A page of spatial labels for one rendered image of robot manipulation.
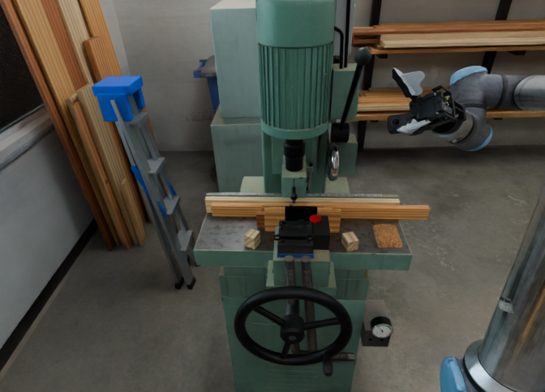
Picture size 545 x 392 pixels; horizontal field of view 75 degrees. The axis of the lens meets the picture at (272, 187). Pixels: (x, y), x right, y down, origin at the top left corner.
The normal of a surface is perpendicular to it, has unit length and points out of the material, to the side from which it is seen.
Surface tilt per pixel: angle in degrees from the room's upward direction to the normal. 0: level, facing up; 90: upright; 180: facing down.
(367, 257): 90
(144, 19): 90
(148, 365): 0
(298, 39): 90
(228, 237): 0
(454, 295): 0
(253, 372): 90
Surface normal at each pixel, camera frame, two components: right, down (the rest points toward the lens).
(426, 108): -0.79, -0.17
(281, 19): -0.38, 0.51
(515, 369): -0.58, 0.36
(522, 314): -0.87, 0.22
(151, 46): -0.01, 0.54
